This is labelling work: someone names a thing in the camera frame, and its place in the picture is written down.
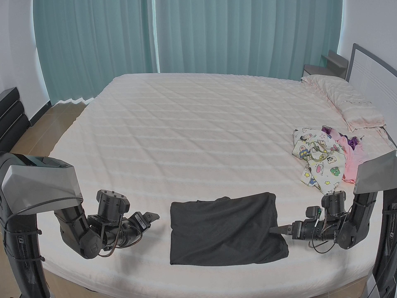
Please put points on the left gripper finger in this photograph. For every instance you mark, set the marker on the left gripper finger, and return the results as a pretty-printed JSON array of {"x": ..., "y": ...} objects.
[{"x": 153, "y": 218}]

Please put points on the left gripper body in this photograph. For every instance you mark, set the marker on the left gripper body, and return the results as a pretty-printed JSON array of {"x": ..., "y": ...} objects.
[{"x": 133, "y": 231}]

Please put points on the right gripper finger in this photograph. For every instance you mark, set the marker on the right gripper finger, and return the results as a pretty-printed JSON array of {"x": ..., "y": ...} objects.
[{"x": 283, "y": 229}]

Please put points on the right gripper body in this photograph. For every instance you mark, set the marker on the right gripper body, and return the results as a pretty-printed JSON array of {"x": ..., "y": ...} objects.
[{"x": 310, "y": 231}]

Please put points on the black shorts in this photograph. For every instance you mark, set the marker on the black shorts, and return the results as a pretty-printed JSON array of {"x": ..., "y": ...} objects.
[{"x": 226, "y": 228}]

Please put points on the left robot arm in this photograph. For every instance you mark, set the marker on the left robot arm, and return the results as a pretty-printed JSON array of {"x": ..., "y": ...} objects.
[{"x": 40, "y": 185}]

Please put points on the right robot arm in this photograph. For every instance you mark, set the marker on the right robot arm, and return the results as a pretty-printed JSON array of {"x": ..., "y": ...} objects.
[{"x": 372, "y": 172}]

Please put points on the bed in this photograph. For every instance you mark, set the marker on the bed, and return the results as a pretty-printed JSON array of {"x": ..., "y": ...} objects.
[{"x": 201, "y": 135}]

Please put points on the white printed garment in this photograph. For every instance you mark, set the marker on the white printed garment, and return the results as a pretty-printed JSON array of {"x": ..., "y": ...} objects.
[{"x": 322, "y": 166}]

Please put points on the pink garment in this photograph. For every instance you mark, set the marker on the pink garment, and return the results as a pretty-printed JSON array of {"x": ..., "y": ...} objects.
[{"x": 352, "y": 163}]

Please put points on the purple garment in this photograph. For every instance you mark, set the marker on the purple garment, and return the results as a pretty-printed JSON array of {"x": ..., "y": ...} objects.
[{"x": 352, "y": 141}]

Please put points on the cream pillow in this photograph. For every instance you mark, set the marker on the cream pillow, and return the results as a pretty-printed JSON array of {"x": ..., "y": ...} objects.
[{"x": 353, "y": 104}]

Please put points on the grey bedside table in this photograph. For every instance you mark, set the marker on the grey bedside table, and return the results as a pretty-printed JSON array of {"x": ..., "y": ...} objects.
[{"x": 325, "y": 68}]

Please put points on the blue-green curtain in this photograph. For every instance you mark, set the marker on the blue-green curtain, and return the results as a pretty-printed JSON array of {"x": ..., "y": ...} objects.
[
  {"x": 93, "y": 36},
  {"x": 248, "y": 26}
]

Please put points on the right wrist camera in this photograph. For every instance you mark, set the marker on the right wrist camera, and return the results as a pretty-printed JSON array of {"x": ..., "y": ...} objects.
[{"x": 313, "y": 213}]

